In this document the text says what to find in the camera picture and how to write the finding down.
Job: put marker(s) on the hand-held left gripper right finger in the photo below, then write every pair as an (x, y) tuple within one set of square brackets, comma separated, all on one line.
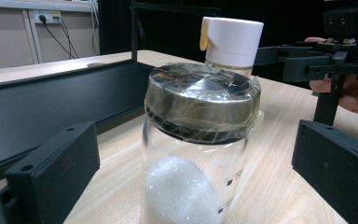
[(338, 168)]

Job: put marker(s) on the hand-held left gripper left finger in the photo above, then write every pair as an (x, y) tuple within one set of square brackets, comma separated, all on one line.
[(56, 168)]

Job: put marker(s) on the black curtain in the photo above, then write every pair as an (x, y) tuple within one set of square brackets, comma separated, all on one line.
[(174, 31)]

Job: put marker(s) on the white wall socket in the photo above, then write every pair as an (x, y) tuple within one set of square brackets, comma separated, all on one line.
[(47, 16)]

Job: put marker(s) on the glass sugar jar taped lid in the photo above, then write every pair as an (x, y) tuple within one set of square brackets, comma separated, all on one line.
[(199, 102)]

